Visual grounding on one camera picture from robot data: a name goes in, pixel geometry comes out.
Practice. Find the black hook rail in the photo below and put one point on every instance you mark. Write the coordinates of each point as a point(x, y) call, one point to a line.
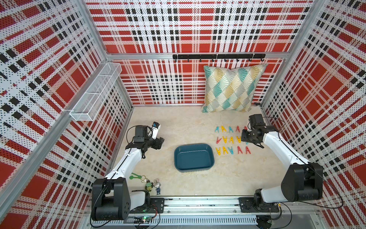
point(248, 56)

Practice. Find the teal plastic storage box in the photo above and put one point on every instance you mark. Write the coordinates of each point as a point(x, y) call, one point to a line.
point(193, 157)

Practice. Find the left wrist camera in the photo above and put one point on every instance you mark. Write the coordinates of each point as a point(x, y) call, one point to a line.
point(155, 129)

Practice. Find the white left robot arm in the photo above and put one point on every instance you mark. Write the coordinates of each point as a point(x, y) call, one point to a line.
point(111, 198)

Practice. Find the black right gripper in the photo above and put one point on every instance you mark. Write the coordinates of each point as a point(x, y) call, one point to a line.
point(244, 137)

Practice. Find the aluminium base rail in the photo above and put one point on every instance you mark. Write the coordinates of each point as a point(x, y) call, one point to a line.
point(215, 212)

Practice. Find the rabbit figurine keychain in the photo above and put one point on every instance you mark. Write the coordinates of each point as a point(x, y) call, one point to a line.
point(157, 186)

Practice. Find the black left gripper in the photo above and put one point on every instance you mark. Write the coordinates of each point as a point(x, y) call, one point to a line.
point(157, 143)

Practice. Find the red clothespin second row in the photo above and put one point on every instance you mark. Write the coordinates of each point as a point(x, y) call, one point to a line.
point(218, 140)

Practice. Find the green figurine keychain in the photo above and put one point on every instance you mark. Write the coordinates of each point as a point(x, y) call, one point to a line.
point(149, 186)

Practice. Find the geometric patterned pillow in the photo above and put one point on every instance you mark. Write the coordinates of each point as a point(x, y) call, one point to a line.
point(231, 89)

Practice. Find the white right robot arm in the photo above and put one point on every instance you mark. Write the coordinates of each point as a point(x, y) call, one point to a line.
point(303, 180)

